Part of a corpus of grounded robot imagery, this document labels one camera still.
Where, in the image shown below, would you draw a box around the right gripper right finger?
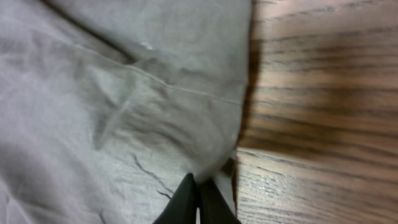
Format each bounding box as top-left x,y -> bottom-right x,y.
198,179 -> 241,224

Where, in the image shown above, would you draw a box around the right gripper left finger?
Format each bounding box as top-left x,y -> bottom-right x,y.
154,174 -> 197,224

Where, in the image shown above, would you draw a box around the grey shorts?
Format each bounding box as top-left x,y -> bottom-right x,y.
1,0 -> 252,223

